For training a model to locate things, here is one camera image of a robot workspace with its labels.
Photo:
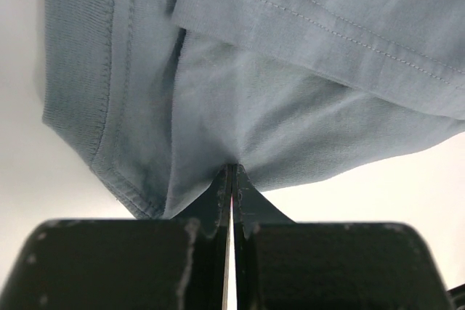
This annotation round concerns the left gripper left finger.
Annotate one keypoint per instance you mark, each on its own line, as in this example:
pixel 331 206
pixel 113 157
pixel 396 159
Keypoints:
pixel 178 263

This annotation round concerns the grey t shirt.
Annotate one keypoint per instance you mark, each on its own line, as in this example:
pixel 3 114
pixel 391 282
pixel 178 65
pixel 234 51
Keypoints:
pixel 157 95

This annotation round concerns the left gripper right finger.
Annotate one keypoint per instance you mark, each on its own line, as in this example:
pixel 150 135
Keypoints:
pixel 281 264

